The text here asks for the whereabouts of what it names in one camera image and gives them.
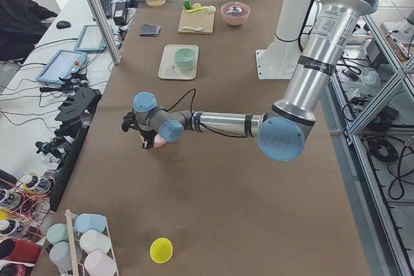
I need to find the pink bowl with ice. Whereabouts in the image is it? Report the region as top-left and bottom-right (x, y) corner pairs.
(221, 1), (250, 26)

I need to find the yellow plastic knife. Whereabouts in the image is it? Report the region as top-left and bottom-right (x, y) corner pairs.
(187, 6), (208, 13)

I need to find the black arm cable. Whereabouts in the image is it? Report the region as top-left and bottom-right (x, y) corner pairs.
(163, 87), (259, 138)

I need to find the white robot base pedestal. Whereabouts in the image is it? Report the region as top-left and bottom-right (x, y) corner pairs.
(256, 0), (313, 80)

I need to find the grey folded cloth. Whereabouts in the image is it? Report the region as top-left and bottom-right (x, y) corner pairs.
(140, 24), (161, 37)

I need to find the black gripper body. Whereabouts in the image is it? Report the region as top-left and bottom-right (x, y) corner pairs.
(139, 127), (156, 143)

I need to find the blue teach pendant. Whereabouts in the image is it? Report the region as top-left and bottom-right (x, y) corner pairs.
(36, 49), (87, 85)
(74, 25), (107, 53)

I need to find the aluminium frame post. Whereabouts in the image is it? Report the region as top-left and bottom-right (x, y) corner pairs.
(87, 0), (122, 65)

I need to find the wooden cutting board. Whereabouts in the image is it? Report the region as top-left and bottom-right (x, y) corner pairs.
(178, 8), (215, 35)

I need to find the blue teach pendant far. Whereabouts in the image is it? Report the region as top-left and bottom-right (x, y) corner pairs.
(74, 25), (107, 53)

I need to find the green lime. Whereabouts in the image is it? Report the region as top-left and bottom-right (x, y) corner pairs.
(183, 0), (192, 10)

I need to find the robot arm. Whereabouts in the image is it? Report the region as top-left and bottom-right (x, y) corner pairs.
(122, 0), (378, 162)

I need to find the blue teach pendant near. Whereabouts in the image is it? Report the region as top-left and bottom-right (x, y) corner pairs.
(36, 49), (87, 85)

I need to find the black computer mouse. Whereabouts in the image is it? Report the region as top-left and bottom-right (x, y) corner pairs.
(56, 21), (71, 29)

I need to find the white cup rack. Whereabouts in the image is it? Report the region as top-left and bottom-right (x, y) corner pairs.
(47, 209), (120, 275)

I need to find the black keyboard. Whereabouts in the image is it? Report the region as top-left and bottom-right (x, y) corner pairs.
(99, 0), (112, 18)

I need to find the cream rabbit tray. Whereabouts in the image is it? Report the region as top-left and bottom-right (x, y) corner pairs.
(158, 44), (199, 80)

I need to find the white ceramic spoon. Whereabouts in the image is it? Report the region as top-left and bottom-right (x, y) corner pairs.
(180, 27), (204, 32)

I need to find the green bowl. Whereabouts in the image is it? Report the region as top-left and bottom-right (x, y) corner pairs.
(174, 48), (197, 71)

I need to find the white garlic bulb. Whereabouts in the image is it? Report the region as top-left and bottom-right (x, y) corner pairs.
(206, 6), (216, 14)

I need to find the yellow plastic cup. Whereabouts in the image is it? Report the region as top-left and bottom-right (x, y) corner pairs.
(149, 237), (173, 264)

